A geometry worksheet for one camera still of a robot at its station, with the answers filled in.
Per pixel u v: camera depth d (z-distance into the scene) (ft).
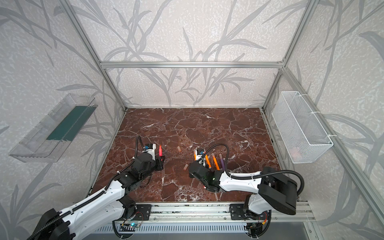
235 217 2.38
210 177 2.05
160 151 2.69
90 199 1.57
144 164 2.08
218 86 3.66
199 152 2.42
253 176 1.54
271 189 1.39
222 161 2.99
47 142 2.10
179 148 3.16
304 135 2.00
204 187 2.65
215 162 2.98
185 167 2.91
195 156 2.42
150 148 2.41
